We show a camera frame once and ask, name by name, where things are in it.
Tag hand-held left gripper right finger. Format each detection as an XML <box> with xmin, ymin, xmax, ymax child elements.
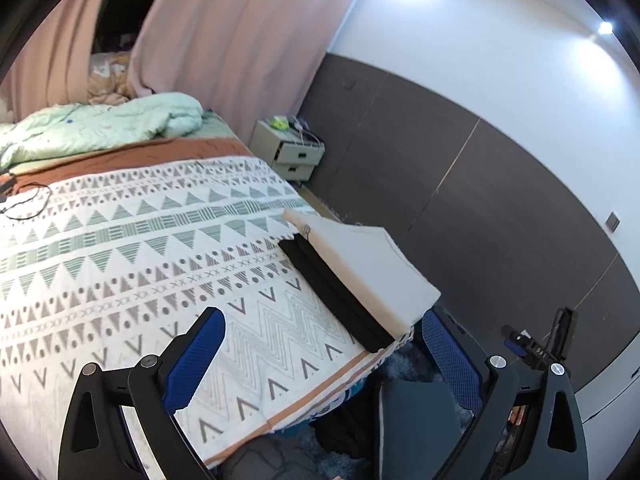
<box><xmin>421</xmin><ymin>307</ymin><xmax>588</xmax><ymax>480</ymax></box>

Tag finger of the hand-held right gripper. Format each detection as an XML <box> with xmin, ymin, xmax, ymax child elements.
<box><xmin>501</xmin><ymin>324</ymin><xmax>528</xmax><ymax>358</ymax></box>

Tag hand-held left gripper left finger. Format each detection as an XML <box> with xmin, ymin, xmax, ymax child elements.
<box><xmin>57</xmin><ymin>306</ymin><xmax>227</xmax><ymax>480</ymax></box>

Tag beige coat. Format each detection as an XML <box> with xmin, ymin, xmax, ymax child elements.
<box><xmin>282</xmin><ymin>210</ymin><xmax>442</xmax><ymax>338</ymax></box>

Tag black folded clothes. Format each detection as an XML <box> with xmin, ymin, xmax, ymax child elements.
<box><xmin>277</xmin><ymin>232</ymin><xmax>396</xmax><ymax>353</ymax></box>

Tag dark grey panel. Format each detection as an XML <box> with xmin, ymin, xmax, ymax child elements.
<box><xmin>376</xmin><ymin>379</ymin><xmax>474</xmax><ymax>480</ymax></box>

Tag white patterned blanket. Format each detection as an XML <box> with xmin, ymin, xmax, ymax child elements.
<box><xmin>0</xmin><ymin>155</ymin><xmax>416</xmax><ymax>468</ymax></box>

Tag brown bed sheet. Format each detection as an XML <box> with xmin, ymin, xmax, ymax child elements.
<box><xmin>10</xmin><ymin>137</ymin><xmax>253</xmax><ymax>193</ymax></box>

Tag white nightstand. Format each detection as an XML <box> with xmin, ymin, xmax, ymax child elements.
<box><xmin>249</xmin><ymin>119</ymin><xmax>326</xmax><ymax>183</ymax></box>

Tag light green duvet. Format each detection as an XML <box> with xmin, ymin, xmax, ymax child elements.
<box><xmin>0</xmin><ymin>92</ymin><xmax>206</xmax><ymax>171</ymax></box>

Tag floral printed bedding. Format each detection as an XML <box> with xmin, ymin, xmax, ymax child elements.
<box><xmin>87</xmin><ymin>50</ymin><xmax>138</xmax><ymax>106</ymax></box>

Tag pink curtain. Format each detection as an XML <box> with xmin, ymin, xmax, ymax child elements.
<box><xmin>0</xmin><ymin>0</ymin><xmax>118</xmax><ymax>121</ymax></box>
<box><xmin>127</xmin><ymin>0</ymin><xmax>381</xmax><ymax>141</ymax></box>

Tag thin black cable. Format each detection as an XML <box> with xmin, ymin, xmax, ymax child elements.
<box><xmin>0</xmin><ymin>172</ymin><xmax>52</xmax><ymax>221</ymax></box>

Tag white charging cable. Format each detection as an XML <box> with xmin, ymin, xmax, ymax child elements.
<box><xmin>290</xmin><ymin>117</ymin><xmax>321</xmax><ymax>146</ymax></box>

